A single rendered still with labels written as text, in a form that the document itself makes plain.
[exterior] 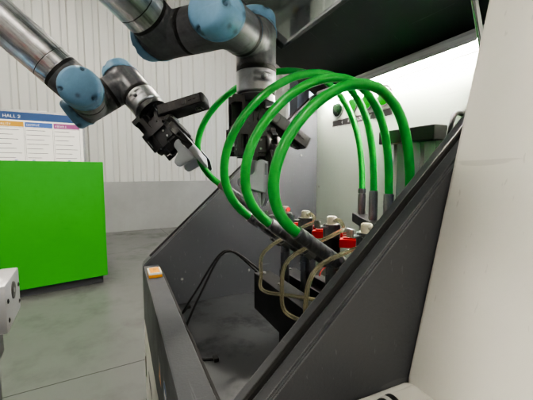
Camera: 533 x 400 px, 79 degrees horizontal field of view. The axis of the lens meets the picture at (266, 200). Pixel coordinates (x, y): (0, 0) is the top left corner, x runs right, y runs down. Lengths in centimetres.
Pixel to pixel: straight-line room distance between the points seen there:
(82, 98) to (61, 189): 309
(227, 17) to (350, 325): 44
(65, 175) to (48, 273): 98
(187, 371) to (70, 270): 348
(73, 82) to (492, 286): 70
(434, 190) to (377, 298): 13
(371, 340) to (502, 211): 17
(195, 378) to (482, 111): 44
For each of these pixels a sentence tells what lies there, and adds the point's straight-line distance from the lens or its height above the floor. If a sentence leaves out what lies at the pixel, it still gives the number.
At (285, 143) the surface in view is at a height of 123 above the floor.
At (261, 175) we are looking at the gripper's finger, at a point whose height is 119.
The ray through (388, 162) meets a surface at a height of 121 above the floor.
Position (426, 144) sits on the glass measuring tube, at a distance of 72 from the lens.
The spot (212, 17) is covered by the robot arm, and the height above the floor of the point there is 142.
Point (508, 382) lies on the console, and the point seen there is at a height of 103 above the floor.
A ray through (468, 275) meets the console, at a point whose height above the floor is 110.
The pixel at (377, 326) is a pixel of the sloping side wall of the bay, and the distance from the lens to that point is 36.
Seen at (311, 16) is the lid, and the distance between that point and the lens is 91.
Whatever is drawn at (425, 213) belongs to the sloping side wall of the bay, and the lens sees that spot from 37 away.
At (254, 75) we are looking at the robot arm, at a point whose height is 137.
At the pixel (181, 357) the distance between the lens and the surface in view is 49.
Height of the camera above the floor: 120
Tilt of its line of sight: 5 degrees down
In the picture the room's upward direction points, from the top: straight up
